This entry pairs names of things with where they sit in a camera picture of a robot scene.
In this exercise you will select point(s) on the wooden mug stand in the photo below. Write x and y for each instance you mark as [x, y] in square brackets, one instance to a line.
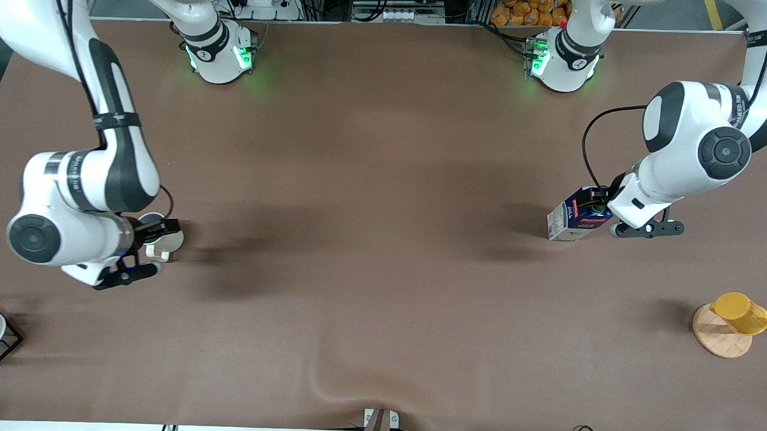
[720, 339]

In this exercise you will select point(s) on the blue white milk carton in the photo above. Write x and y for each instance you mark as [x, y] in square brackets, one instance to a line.
[571, 222]

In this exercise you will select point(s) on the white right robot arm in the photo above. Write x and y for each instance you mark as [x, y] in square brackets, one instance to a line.
[114, 168]

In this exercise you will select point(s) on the orange snack packs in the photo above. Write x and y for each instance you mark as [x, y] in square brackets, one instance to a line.
[531, 10]

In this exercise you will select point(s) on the white empty power strip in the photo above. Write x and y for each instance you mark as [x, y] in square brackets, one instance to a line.
[397, 16]

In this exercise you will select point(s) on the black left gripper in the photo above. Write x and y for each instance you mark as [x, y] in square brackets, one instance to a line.
[598, 197]

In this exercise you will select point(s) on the white power strip with plugs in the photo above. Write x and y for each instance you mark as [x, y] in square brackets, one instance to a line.
[277, 11]

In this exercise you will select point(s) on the yellow plastic cup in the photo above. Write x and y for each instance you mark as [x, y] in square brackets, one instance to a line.
[740, 314]

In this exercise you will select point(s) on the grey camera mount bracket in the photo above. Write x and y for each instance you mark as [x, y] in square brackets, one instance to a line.
[379, 426]

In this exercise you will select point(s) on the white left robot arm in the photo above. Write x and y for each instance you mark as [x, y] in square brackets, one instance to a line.
[686, 143]

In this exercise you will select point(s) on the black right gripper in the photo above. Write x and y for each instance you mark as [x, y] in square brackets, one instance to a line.
[146, 228]

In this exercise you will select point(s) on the white ribbed mug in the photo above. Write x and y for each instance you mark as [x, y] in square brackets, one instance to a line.
[172, 241]

